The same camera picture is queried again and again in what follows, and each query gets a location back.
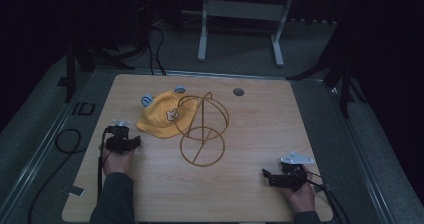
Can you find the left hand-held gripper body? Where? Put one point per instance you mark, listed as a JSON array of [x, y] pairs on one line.
[[117, 132]]

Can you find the black metal stand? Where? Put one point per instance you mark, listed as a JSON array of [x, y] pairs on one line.
[[340, 70], [86, 60]]

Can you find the white metal table frame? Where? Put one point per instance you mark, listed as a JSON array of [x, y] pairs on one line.
[[245, 10]]

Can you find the yellow hat with blue ears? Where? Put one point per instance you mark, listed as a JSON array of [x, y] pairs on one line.
[[160, 117]]

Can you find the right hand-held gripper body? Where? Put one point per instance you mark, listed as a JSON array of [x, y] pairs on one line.
[[293, 175]]

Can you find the person's left hand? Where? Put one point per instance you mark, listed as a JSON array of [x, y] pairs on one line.
[[116, 164]]

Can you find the person's right hand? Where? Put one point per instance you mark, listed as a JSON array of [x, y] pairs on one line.
[[301, 197]]

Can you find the grey round table grommet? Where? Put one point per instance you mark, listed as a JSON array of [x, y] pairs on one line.
[[238, 92]]

